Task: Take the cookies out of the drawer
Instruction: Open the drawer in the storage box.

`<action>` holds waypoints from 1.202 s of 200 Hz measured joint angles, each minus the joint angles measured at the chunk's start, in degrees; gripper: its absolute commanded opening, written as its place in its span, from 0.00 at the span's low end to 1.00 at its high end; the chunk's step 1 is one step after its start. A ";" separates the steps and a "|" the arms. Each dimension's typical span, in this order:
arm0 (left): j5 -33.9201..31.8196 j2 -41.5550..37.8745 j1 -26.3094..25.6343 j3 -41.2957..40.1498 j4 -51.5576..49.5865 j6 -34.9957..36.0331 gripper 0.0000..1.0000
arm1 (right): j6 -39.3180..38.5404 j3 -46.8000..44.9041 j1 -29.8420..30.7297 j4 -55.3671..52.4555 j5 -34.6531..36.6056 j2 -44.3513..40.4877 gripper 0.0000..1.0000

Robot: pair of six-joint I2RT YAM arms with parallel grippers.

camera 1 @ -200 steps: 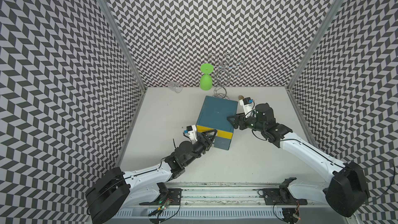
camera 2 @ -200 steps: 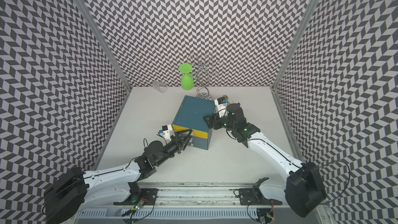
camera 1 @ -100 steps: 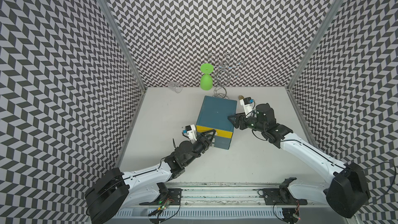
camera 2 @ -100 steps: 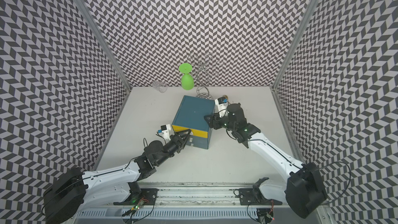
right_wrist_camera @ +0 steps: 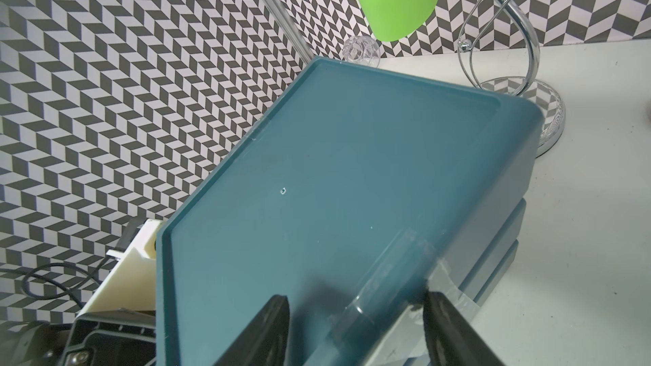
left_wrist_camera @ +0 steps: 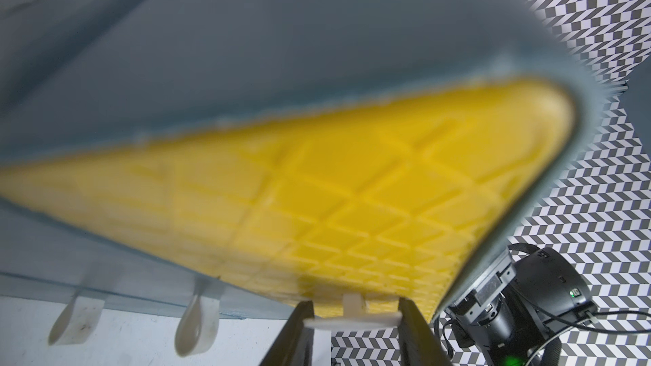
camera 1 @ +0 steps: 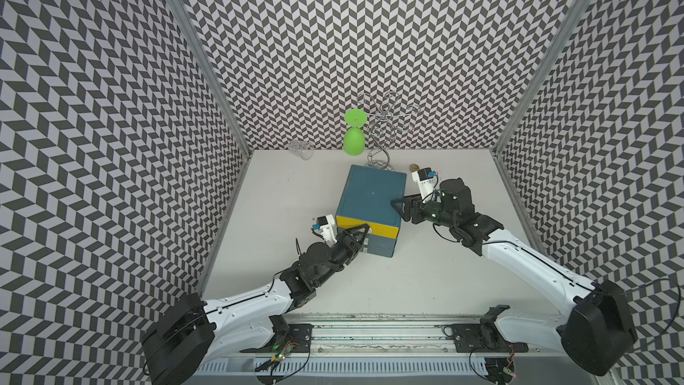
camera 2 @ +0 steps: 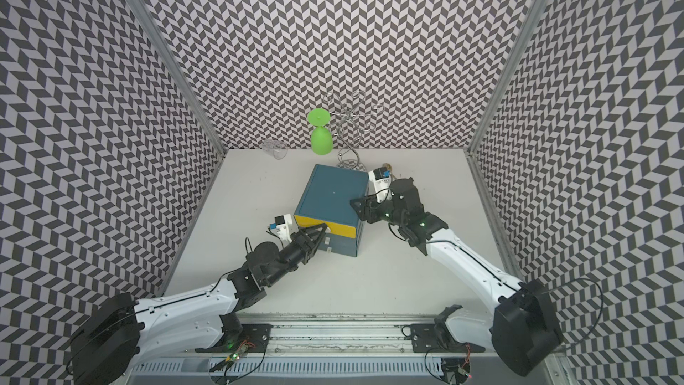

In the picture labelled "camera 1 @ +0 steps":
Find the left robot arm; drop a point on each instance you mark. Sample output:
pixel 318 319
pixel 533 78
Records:
pixel 194 331

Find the yellow top drawer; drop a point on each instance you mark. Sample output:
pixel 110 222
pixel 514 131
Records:
pixel 387 231

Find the aluminium front rail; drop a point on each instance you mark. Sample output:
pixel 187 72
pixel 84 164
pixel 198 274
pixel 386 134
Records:
pixel 385 350

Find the teal plastic drawer cabinet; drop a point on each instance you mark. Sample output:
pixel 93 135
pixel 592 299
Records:
pixel 368 193

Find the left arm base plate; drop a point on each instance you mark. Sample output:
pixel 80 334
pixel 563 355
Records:
pixel 299 335

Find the silver wire stand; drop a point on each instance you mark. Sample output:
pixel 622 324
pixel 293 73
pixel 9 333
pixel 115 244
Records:
pixel 389 118

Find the teal bottom drawer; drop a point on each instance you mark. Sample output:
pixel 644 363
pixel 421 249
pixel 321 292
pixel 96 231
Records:
pixel 387 252

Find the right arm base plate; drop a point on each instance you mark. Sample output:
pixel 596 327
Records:
pixel 480 337

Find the clear glass cup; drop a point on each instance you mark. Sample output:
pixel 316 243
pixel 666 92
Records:
pixel 301 149

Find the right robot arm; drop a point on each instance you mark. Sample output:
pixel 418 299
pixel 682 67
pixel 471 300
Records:
pixel 593 324

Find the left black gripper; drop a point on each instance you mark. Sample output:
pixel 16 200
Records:
pixel 349 241

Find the teal drawer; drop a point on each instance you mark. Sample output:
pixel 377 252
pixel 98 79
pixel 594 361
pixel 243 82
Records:
pixel 381 241
pixel 387 252

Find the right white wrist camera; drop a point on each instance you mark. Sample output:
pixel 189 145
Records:
pixel 426 179

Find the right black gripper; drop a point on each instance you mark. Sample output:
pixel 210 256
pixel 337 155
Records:
pixel 409 203

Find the green plastic goblet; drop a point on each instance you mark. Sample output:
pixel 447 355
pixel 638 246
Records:
pixel 354 139

